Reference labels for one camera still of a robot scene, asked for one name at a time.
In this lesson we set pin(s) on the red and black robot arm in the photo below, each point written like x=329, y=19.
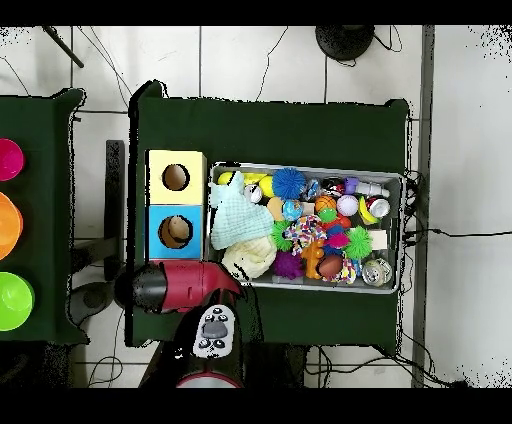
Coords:
x=188, y=280

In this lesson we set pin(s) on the wooden box with three holes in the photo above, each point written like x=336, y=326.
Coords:
x=194, y=240

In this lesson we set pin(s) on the silver mesh bin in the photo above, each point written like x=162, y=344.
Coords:
x=394, y=244

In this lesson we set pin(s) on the mint knitted cloth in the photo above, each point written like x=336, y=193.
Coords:
x=240, y=220

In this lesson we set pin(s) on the blue spiky ball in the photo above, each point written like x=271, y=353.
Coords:
x=288, y=183

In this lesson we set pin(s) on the cream knitted cloth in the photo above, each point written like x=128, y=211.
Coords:
x=256, y=256

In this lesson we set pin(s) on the small orange basketball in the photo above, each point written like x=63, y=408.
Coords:
x=325, y=203

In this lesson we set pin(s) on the dark green table cloth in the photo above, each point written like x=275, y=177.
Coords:
x=44, y=200
x=260, y=132

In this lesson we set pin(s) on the rainbow spiky caterpillar toy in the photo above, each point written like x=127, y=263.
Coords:
x=336, y=240

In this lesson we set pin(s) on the small white baseball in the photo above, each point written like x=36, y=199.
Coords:
x=347, y=205

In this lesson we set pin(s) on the small brown football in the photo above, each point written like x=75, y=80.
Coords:
x=330, y=266

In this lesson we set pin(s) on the green spiky ball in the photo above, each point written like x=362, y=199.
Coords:
x=358, y=243

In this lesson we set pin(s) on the black upright panel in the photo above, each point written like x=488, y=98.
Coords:
x=115, y=200

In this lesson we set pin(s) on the grey black stand foot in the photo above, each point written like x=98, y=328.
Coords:
x=94, y=298

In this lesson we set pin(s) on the black round stand base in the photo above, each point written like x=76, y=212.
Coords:
x=344, y=42

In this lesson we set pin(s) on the orange bowl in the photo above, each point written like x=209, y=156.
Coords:
x=10, y=226

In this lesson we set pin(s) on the pink bowl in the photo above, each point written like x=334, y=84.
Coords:
x=10, y=160

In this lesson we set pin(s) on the thin black rod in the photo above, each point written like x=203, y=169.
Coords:
x=64, y=47

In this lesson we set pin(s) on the green bowl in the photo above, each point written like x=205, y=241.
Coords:
x=14, y=302

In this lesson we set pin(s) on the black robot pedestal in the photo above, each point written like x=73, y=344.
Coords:
x=280, y=364

